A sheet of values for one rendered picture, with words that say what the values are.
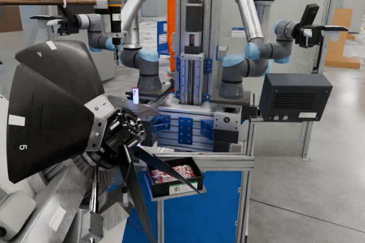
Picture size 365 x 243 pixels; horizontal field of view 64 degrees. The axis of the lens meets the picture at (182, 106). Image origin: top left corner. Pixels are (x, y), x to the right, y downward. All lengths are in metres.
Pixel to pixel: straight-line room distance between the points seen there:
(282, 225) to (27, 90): 2.09
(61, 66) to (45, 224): 0.45
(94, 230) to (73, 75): 0.44
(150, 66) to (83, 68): 0.82
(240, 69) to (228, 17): 1.14
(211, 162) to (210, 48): 0.71
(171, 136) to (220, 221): 0.56
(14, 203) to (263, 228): 1.91
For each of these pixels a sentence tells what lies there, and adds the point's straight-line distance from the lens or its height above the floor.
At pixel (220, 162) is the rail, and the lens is 1.43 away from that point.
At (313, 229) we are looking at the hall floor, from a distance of 2.48.
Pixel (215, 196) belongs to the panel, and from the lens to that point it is 1.56.
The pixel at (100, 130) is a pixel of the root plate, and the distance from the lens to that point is 0.80.
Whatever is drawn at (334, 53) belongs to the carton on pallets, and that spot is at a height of 0.30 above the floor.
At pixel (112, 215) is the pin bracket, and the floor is 0.94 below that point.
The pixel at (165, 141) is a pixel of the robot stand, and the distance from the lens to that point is 1.82.
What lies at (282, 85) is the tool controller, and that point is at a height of 1.23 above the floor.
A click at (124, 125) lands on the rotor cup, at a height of 1.24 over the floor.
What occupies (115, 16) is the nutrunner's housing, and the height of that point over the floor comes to 1.51.
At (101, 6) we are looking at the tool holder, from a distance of 0.85.
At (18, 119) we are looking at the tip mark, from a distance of 0.62.
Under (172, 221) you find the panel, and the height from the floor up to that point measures 0.46.
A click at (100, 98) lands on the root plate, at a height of 1.28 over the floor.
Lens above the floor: 1.56
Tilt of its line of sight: 20 degrees down
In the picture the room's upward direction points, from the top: 1 degrees clockwise
